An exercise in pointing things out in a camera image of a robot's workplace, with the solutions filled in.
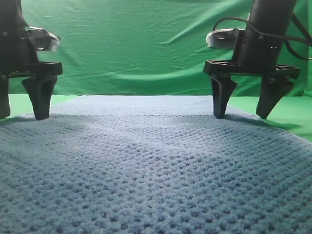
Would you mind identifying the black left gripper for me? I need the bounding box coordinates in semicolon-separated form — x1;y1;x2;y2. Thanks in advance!
204;0;300;119

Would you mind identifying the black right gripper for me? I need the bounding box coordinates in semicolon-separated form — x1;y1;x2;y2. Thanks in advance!
0;0;62;120

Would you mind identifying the blue waffle-weave towel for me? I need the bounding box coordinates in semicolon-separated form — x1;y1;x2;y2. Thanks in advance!
0;96;312;234

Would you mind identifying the green backdrop cloth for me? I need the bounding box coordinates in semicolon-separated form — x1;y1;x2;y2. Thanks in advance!
8;0;312;98

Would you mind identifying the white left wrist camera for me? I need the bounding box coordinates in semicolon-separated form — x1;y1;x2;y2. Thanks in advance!
206;28;240;50

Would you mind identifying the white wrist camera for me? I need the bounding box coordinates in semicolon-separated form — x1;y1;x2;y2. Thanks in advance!
206;28;240;50
27;28;60;51

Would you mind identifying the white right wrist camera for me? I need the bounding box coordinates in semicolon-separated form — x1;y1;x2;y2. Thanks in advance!
27;28;60;51

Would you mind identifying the black left camera cable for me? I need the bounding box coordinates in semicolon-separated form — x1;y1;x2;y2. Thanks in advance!
213;12;312;61

